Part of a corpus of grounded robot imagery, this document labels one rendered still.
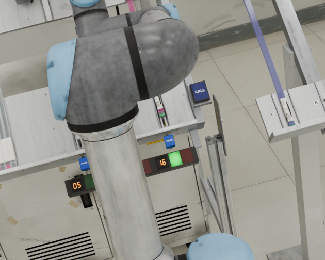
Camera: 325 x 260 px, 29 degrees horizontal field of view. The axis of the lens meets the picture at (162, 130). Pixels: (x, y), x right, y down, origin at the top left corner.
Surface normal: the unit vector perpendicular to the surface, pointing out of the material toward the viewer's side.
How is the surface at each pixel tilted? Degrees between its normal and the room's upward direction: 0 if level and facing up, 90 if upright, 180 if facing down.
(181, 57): 82
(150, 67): 78
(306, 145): 90
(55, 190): 90
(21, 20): 45
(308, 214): 90
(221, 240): 8
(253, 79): 0
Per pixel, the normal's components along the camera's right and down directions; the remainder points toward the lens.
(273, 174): -0.18, -0.84
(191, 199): 0.19, 0.48
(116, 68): 0.06, 0.11
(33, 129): 0.00, -0.25
